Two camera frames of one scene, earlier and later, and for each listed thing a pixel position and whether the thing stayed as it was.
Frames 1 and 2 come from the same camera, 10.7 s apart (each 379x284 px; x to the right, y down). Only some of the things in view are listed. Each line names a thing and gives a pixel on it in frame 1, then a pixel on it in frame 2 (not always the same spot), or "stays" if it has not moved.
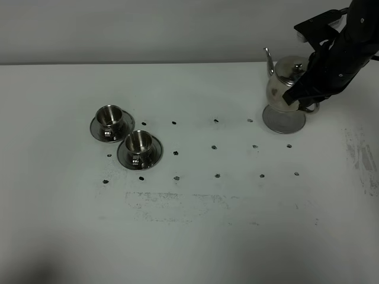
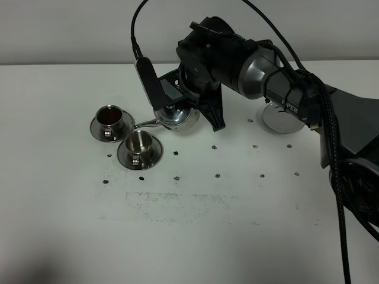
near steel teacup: x=138 y=145 stays
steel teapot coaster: x=283 y=122 stays
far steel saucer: x=127 y=128 stays
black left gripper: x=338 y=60 to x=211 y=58
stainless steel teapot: x=280 y=117 to x=176 y=117
